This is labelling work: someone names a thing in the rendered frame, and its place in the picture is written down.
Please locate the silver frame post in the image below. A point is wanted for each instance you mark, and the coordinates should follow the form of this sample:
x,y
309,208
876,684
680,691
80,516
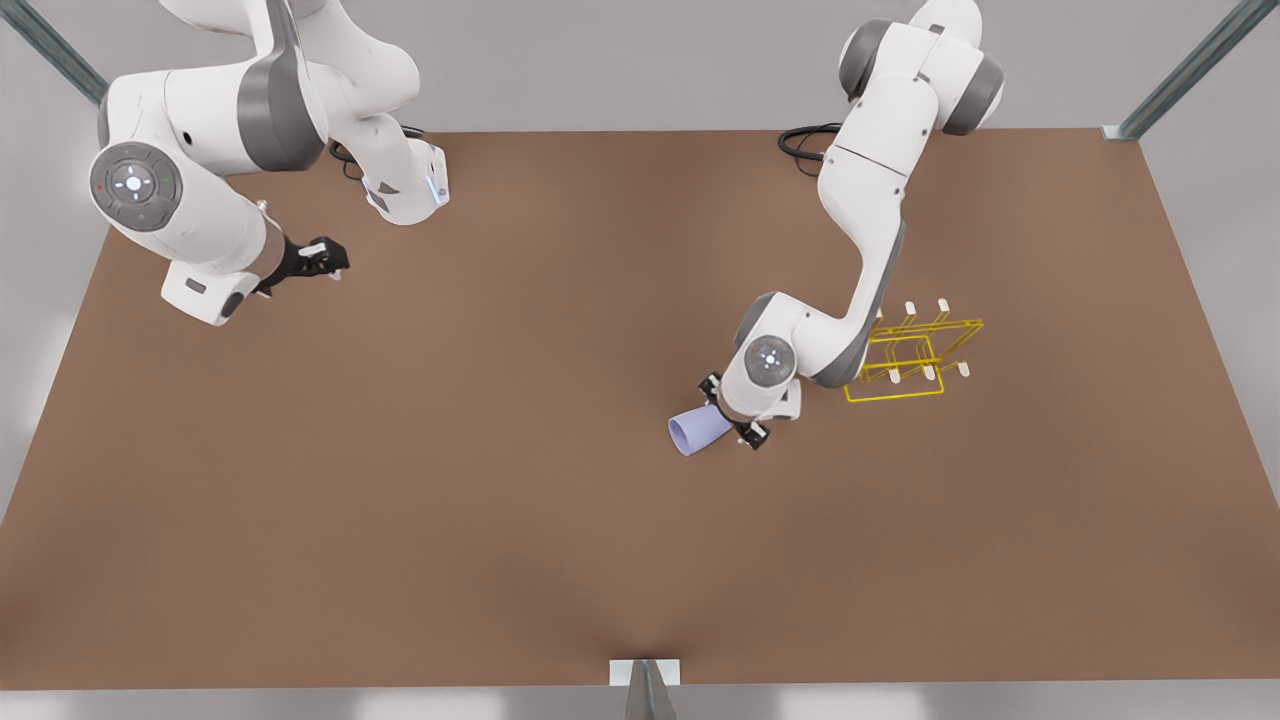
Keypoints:
x,y
1180,75
55,45
645,690

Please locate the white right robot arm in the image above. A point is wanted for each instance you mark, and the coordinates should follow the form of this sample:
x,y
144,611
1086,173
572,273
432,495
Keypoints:
x,y
200,130

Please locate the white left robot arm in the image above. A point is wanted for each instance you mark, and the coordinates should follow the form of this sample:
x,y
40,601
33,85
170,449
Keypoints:
x,y
880,200

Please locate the pale blue cup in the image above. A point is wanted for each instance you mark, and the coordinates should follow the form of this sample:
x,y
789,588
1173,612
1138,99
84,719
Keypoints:
x,y
697,428

